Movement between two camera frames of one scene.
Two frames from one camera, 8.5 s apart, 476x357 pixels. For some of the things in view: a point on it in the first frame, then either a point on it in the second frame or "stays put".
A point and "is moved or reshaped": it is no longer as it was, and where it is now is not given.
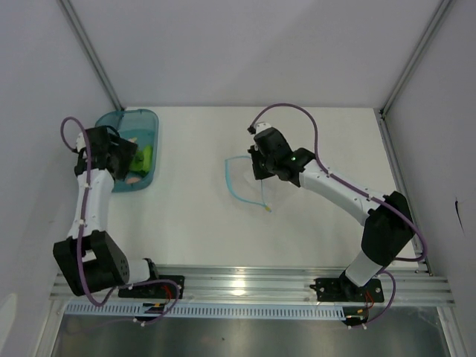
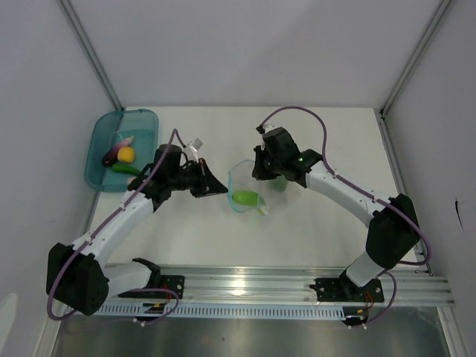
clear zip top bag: x=241 y=175 is moved or reshaped
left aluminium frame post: x=85 y=41 stays put
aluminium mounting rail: x=282 y=286 stays put
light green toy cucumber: x=147 y=158 → x=248 y=197
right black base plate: x=344 y=289 stays put
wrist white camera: x=80 y=142 → x=195 y=144
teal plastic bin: x=140 y=126 stays put
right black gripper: x=255 y=154 stays put
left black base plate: x=154 y=290 stays put
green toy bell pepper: x=137 y=163 → x=279 y=184
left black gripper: x=127 y=150 → x=207 y=184
